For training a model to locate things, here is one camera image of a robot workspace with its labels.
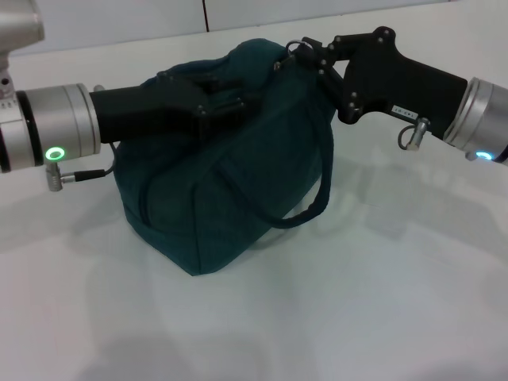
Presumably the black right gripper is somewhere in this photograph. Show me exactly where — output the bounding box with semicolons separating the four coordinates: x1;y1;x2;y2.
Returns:
297;25;469;140

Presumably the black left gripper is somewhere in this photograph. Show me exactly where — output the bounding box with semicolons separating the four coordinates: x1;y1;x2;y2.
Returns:
89;72;248;144

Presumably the dark teal fabric lunch bag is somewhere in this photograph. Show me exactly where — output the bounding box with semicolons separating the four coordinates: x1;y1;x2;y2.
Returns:
113;38;338;278

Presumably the right arm cable with connector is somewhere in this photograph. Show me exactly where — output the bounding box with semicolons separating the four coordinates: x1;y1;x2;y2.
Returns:
398;117;430;152

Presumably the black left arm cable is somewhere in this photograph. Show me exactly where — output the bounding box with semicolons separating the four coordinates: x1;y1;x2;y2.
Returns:
43;142;118;194

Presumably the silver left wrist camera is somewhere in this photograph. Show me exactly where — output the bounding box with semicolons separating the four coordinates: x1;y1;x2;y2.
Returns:
0;0;45;100

